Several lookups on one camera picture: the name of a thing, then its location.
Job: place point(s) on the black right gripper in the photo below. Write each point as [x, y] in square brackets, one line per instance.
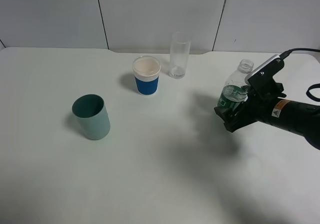
[252, 109]

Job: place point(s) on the clear bottle with green label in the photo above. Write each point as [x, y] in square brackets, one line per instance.
[231, 95]

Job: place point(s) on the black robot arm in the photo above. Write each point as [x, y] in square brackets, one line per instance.
[270, 106]

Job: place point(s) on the blue sleeved white paper cup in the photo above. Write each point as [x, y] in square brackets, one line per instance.
[146, 70]

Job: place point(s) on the teal plastic cup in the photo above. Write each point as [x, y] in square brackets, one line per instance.
[91, 114]

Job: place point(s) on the tall clear glass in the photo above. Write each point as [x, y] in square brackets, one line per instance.
[179, 54]

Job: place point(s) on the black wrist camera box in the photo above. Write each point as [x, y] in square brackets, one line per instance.
[261, 79]

